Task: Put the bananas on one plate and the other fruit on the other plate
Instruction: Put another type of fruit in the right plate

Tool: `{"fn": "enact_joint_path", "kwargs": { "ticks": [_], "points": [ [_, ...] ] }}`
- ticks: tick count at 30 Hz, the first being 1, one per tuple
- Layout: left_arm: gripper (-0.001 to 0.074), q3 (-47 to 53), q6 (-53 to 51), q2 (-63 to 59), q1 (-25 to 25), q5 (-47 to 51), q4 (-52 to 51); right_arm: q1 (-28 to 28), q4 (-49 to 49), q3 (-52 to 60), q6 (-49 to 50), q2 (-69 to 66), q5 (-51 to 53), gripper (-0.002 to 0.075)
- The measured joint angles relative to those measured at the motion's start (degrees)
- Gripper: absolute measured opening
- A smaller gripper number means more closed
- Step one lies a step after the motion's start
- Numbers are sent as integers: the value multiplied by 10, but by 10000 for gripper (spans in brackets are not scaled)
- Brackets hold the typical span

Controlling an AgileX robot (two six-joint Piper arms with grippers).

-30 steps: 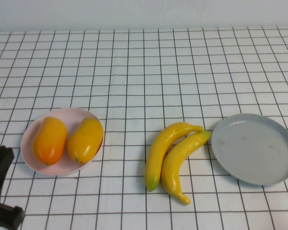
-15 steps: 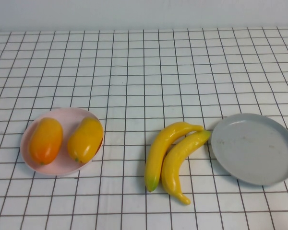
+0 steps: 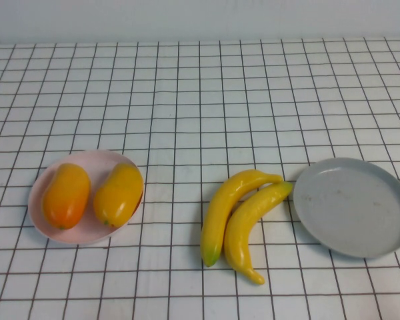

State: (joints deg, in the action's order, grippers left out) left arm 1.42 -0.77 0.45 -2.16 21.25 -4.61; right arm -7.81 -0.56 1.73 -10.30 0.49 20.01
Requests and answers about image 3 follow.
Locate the orange plastic mango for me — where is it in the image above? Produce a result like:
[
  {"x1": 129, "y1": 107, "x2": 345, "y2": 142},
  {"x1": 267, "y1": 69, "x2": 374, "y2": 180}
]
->
[{"x1": 41, "y1": 162, "x2": 91, "y2": 231}]

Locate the grey round plate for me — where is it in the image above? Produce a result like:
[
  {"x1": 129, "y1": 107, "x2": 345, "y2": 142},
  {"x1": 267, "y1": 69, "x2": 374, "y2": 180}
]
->
[{"x1": 293, "y1": 157, "x2": 400, "y2": 259}]

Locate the yellow plastic mango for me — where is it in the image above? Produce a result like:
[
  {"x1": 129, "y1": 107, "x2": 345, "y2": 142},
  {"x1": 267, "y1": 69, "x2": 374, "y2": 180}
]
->
[{"x1": 93, "y1": 162, "x2": 144, "y2": 229}]

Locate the yellow plastic banana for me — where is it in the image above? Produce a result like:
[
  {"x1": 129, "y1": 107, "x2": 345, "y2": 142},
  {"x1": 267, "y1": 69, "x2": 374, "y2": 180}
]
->
[
  {"x1": 223, "y1": 181, "x2": 294, "y2": 286},
  {"x1": 199, "y1": 169, "x2": 284, "y2": 267}
]

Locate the pink round plate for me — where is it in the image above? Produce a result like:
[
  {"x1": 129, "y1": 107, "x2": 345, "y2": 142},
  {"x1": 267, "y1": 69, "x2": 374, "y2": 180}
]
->
[{"x1": 28, "y1": 149, "x2": 145, "y2": 246}]

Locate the white black-grid tablecloth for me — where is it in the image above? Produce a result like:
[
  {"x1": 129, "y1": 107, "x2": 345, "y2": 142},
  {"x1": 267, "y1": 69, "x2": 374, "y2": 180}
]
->
[{"x1": 0, "y1": 35, "x2": 400, "y2": 320}]

